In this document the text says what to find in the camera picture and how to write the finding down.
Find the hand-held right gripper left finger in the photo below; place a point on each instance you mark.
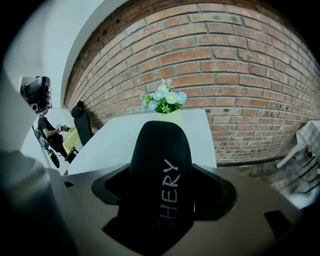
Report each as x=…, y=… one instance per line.
x=87, y=225

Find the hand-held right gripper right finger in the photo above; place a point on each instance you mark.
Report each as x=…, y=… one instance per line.
x=240, y=240

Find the black object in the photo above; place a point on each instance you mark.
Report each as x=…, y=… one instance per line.
x=160, y=145

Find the yellow-green tablecloth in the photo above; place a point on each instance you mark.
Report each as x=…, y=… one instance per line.
x=71, y=140

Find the black office chair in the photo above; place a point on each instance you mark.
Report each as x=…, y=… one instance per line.
x=82, y=125

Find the artificial flowers in white pot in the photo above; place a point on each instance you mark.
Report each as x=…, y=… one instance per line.
x=165, y=101

